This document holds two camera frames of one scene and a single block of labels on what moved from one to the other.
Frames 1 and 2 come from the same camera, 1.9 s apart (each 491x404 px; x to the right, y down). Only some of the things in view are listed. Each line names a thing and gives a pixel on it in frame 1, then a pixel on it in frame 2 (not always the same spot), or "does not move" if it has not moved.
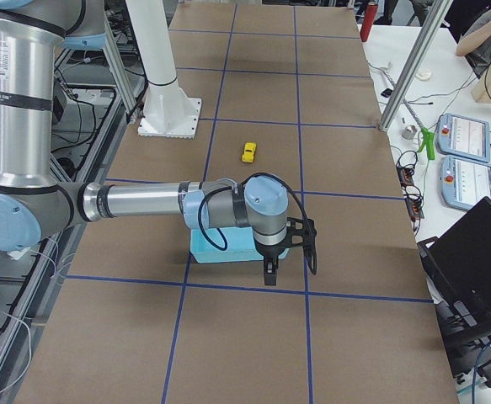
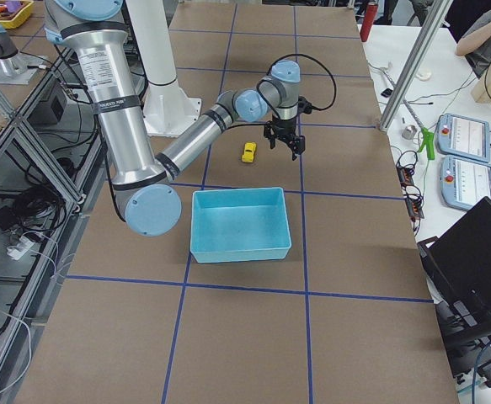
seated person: [482, 39] does not move
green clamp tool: [429, 140] does not move
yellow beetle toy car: [249, 151] does not move
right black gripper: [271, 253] to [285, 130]
